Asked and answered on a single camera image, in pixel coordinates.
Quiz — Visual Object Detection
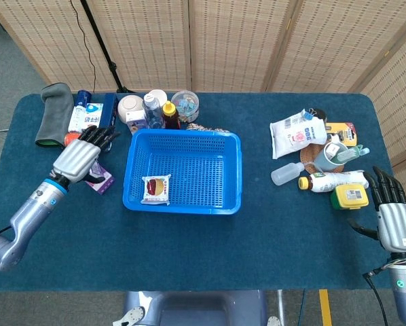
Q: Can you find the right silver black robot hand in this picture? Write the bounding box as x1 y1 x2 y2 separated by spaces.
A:
347 165 406 254

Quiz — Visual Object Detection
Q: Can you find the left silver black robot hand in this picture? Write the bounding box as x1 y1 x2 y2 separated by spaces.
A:
50 124 122 184

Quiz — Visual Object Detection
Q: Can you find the small purple box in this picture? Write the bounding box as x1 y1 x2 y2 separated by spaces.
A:
84 161 115 196

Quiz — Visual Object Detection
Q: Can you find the white snack packet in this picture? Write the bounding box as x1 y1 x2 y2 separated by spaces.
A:
141 174 172 206

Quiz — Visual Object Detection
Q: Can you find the silver-blue robot base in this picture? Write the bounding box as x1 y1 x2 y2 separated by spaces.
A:
113 290 282 326

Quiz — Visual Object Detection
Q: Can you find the white drink bottle yellow cap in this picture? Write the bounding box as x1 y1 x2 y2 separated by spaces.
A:
298 169 371 194

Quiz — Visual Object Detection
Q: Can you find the clear plastic water bottle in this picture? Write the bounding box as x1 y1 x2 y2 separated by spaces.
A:
143 94 166 130

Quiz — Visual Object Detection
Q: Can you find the honey bottle yellow cap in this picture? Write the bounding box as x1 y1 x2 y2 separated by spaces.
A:
162 101 182 130

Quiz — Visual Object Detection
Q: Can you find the orange Arctic Ocean can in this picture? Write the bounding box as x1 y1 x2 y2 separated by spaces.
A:
64 132 84 147

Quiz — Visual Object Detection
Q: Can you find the white blue tissue pack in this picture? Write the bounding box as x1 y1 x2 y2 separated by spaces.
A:
81 103 105 130

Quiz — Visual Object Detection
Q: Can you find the grey folded towel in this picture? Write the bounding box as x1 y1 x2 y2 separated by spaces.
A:
35 82 75 148

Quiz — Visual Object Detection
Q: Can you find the yellow green lidded box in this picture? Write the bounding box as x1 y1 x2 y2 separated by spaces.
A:
329 183 370 211

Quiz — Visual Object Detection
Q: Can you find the dark blue rectangular box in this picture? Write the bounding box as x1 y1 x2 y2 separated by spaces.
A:
98 92 119 132

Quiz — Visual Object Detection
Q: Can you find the dark blue small can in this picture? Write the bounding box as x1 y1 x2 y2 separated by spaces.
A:
75 89 92 107

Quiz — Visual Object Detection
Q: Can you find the small purple white carton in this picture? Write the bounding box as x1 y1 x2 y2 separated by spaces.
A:
126 110 149 133

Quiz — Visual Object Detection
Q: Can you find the cream round bowl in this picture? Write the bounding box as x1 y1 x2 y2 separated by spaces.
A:
117 94 145 124

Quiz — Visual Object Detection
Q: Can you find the grey-green plastic cup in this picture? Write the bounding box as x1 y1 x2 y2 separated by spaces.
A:
313 141 349 173

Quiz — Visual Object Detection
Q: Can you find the blue plastic perforated basket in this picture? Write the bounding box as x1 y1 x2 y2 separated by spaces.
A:
122 128 242 216

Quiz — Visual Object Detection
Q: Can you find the white paper cup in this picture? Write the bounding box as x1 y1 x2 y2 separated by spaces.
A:
147 89 168 106

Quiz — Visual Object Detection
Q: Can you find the yellow snack packet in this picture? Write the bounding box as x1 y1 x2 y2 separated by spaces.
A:
325 122 358 147

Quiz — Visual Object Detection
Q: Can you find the yellow floor tape strip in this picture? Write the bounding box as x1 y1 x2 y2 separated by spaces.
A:
318 289 333 326

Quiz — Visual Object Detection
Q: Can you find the woven rattan coaster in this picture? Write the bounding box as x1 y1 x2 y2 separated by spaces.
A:
299 144 345 175

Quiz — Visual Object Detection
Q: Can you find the black tripod stand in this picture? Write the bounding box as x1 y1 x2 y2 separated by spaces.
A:
80 0 138 94

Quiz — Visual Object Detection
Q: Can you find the clear round clip container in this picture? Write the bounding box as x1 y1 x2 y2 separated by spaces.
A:
170 90 200 122

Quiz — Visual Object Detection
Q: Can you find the white flour bag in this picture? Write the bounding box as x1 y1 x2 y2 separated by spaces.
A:
270 109 328 160

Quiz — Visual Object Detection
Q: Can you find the teal felt table cover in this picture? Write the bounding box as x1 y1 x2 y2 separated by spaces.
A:
0 92 406 293

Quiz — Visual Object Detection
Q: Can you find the bamboo folding screen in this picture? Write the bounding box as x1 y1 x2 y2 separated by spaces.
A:
0 0 406 245

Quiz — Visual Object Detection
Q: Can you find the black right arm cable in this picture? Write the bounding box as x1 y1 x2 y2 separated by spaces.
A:
362 266 390 326

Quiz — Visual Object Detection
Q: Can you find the thin black hanging cable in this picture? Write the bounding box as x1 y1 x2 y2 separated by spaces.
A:
69 0 97 93

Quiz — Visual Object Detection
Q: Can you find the braided beige rope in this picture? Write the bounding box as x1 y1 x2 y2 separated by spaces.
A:
185 122 231 134

